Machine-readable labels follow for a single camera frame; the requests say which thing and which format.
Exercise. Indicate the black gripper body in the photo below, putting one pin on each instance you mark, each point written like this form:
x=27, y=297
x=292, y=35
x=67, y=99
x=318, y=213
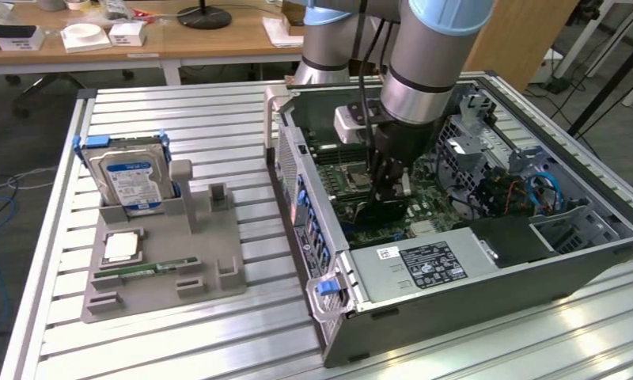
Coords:
x=402, y=142

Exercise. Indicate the black graphics card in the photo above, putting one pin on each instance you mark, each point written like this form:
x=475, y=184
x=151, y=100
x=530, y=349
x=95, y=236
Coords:
x=380, y=211

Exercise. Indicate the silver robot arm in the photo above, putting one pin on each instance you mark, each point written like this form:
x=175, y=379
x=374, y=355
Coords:
x=433, y=59

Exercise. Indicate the CPU socket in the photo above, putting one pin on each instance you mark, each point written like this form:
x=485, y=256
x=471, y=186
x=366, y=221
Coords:
x=359, y=176

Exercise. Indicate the green motherboard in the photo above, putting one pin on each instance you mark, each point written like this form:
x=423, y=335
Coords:
x=427, y=210

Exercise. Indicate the silver chipset heatsink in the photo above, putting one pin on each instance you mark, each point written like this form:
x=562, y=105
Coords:
x=423, y=229

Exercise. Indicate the metal drive cage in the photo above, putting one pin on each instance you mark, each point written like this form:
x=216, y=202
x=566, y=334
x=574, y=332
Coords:
x=470, y=146

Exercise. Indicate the grey power supply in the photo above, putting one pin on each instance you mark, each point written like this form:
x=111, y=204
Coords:
x=391, y=273

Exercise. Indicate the white paper stack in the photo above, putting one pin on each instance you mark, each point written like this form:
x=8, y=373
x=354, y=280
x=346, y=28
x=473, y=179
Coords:
x=284, y=35

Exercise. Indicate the open black PC case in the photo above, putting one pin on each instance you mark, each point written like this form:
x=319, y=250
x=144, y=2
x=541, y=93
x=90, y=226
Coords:
x=454, y=316

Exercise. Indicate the grey disk bay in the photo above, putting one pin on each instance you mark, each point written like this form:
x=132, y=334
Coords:
x=575, y=233

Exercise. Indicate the black stand pole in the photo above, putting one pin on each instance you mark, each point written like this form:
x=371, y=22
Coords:
x=613, y=87

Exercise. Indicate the grey parts rack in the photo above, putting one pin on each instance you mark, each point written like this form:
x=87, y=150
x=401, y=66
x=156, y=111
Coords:
x=190, y=277

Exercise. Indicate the black round lamp base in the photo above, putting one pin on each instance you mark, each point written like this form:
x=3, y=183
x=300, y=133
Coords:
x=204, y=20

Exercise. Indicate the hard disk with blue caddy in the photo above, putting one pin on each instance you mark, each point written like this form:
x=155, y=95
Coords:
x=132, y=182

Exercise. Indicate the white table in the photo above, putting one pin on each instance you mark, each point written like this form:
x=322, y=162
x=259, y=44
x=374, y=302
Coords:
x=613, y=23

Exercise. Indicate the green RAM stick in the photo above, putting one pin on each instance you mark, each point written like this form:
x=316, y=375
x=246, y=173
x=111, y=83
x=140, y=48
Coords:
x=148, y=268

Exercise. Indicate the silver CPU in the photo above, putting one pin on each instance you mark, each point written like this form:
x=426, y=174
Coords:
x=123, y=247

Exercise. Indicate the white cardboard box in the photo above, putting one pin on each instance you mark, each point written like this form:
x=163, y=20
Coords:
x=127, y=35

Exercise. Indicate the wooden desk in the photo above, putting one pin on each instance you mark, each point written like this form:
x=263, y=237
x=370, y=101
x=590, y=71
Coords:
x=84, y=59

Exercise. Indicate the white square holder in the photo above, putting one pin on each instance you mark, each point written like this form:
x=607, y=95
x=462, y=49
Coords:
x=87, y=37

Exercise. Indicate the black office chair base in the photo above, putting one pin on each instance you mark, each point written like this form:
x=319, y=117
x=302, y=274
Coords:
x=36, y=87

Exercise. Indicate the white box with black top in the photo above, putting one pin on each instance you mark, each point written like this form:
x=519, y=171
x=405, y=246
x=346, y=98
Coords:
x=19, y=39

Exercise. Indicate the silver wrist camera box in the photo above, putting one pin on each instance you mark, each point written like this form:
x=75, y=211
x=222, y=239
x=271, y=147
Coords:
x=348, y=126

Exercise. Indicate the grey corner bracket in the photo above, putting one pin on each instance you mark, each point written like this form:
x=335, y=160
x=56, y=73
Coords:
x=275, y=111

